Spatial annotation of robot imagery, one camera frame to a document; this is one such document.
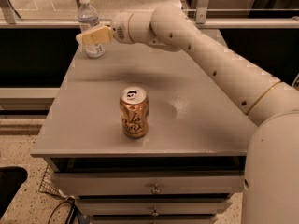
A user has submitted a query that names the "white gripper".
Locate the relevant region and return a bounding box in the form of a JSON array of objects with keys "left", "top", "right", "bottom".
[{"left": 76, "top": 11, "right": 133, "bottom": 45}]

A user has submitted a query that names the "clear plastic water bottle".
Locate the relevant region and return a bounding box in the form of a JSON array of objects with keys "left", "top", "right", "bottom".
[{"left": 77, "top": 0, "right": 106, "bottom": 60}]

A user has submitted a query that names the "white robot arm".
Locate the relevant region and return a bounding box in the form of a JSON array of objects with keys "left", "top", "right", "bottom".
[{"left": 76, "top": 5, "right": 299, "bottom": 224}]

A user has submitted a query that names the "gold soda can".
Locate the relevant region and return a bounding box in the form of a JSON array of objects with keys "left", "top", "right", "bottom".
[{"left": 120, "top": 87, "right": 149, "bottom": 138}]

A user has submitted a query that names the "grey drawer cabinet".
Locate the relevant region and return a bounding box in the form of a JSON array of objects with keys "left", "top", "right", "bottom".
[{"left": 32, "top": 43, "right": 255, "bottom": 224}]

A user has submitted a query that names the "top drawer knob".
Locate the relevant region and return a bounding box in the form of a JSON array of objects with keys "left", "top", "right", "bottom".
[{"left": 151, "top": 185, "right": 161, "bottom": 195}]

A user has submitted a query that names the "drawer knob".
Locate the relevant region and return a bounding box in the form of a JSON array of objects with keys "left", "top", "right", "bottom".
[
  {"left": 151, "top": 207, "right": 160, "bottom": 217},
  {"left": 151, "top": 185, "right": 161, "bottom": 195}
]

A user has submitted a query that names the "black chair seat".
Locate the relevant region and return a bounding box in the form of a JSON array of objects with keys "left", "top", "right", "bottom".
[{"left": 0, "top": 166, "right": 28, "bottom": 218}]

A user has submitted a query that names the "metal window rail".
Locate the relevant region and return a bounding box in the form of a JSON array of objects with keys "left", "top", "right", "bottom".
[{"left": 0, "top": 17, "right": 299, "bottom": 29}]

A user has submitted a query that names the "wire mesh basket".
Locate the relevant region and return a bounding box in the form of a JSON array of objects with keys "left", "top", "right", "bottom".
[{"left": 38, "top": 166, "right": 63, "bottom": 200}]

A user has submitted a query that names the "black cable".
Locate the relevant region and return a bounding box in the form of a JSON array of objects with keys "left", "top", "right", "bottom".
[{"left": 46, "top": 199, "right": 78, "bottom": 224}]

